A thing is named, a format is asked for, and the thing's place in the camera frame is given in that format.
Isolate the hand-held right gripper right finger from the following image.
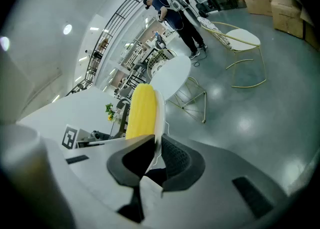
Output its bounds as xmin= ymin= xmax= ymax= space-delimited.
xmin=141 ymin=132 xmax=289 ymax=228

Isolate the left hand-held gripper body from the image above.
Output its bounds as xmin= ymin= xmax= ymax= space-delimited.
xmin=61 ymin=123 xmax=111 ymax=150

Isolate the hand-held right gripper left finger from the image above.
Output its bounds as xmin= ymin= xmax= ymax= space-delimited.
xmin=44 ymin=134 xmax=156 ymax=227

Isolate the yellow corn cob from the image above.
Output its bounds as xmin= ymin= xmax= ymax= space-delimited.
xmin=124 ymin=83 xmax=159 ymax=141

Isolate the white plate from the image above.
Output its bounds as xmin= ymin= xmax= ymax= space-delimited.
xmin=149 ymin=89 xmax=166 ymax=171

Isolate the round white table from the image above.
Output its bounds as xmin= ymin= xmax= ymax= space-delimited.
xmin=149 ymin=54 xmax=208 ymax=124

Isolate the yellow flower bouquet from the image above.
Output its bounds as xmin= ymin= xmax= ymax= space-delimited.
xmin=104 ymin=102 xmax=121 ymax=124

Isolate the black mesh side table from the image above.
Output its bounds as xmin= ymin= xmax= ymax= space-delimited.
xmin=111 ymin=102 xmax=131 ymax=139

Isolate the black chair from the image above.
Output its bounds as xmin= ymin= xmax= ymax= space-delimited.
xmin=115 ymin=97 xmax=131 ymax=110

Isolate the round floral seat cushion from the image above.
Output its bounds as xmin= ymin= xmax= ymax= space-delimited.
xmin=150 ymin=59 xmax=174 ymax=78

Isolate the black metal railing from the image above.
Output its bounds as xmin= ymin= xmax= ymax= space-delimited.
xmin=64 ymin=0 xmax=157 ymax=97

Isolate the gold chair white seat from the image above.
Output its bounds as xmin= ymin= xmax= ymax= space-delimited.
xmin=197 ymin=16 xmax=267 ymax=89

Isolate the floral chair cushion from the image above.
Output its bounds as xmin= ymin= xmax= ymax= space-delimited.
xmin=197 ymin=16 xmax=234 ymax=51

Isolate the grey scooter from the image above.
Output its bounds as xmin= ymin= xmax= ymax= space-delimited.
xmin=166 ymin=0 xmax=201 ymax=28

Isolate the cardboard box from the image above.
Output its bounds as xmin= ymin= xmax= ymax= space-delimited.
xmin=270 ymin=0 xmax=305 ymax=39
xmin=242 ymin=0 xmax=274 ymax=17

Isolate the gold wire chair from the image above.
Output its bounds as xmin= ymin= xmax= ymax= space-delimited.
xmin=146 ymin=48 xmax=179 ymax=84

